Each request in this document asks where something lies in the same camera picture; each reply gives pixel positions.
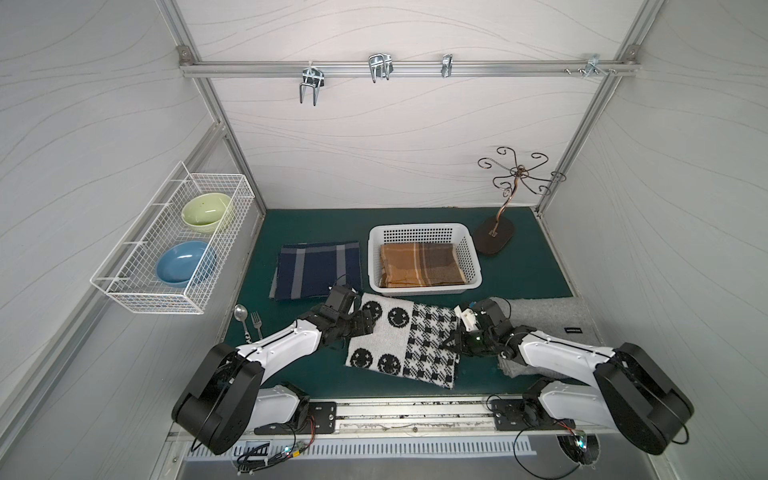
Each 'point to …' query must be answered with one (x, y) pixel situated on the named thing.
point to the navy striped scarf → (309, 269)
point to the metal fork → (256, 320)
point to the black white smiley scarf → (407, 339)
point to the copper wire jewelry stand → (495, 234)
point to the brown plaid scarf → (419, 265)
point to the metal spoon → (240, 314)
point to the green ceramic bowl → (206, 212)
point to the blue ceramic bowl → (185, 263)
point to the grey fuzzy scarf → (563, 316)
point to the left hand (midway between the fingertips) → (367, 325)
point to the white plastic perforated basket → (457, 234)
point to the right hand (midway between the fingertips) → (444, 343)
